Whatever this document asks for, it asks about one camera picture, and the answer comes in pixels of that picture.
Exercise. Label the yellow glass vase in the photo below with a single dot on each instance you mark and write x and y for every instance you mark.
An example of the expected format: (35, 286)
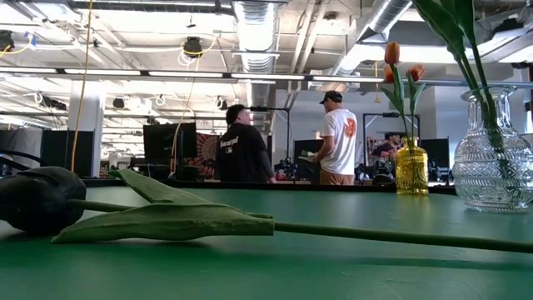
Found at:
(411, 171)

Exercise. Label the clear glass vase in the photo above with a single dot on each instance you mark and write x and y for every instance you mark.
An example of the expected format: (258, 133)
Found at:
(491, 179)

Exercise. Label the person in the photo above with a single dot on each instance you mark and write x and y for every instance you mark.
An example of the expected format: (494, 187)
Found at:
(241, 154)
(339, 137)
(389, 148)

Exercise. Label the black screen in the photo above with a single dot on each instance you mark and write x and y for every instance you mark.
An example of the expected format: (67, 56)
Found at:
(435, 154)
(304, 146)

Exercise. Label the black monitor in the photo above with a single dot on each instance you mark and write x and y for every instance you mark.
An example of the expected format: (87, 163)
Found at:
(160, 143)

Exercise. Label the floral cloth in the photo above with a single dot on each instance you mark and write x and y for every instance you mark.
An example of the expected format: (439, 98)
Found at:
(375, 146)

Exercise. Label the white pillar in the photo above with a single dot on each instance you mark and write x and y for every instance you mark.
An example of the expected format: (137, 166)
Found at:
(93, 116)

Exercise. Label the grey ventilation box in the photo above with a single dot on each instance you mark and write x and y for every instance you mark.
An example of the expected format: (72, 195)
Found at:
(401, 29)

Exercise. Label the black partition panel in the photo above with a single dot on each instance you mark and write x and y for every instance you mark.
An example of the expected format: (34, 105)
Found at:
(66, 152)

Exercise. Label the black artificial tulip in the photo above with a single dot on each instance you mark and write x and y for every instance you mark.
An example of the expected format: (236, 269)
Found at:
(37, 200)

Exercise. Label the grey partition panel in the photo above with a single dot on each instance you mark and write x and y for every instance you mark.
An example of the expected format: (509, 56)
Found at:
(21, 143)

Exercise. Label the black rig frame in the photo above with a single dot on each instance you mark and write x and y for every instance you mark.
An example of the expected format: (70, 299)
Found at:
(375, 114)
(266, 108)

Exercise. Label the black table frame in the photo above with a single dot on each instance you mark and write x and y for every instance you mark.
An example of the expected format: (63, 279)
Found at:
(291, 186)

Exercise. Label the ceiling light rail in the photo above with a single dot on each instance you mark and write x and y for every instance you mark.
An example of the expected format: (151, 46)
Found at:
(187, 74)

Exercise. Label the black ceiling camera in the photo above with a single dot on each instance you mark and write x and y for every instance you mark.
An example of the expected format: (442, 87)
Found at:
(193, 46)

